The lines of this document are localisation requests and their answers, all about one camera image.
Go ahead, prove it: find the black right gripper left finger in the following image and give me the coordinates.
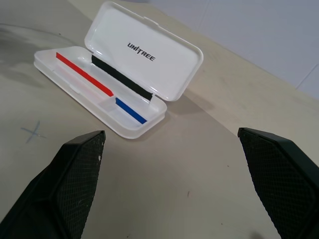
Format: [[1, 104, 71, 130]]
[[0, 130, 106, 239]]

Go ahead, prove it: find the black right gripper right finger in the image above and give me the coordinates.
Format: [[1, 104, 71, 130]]
[[237, 127, 319, 239]]

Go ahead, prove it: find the white plastic Unitree case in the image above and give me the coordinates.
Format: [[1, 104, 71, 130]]
[[33, 0, 204, 139]]

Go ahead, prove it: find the blue tape strip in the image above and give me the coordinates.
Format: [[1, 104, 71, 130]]
[[115, 97, 148, 124]]

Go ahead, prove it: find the red tape strip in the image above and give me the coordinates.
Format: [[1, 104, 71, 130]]
[[55, 52, 114, 97]]

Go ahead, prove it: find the black tape strip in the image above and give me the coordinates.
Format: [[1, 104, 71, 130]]
[[91, 55, 154, 104]]

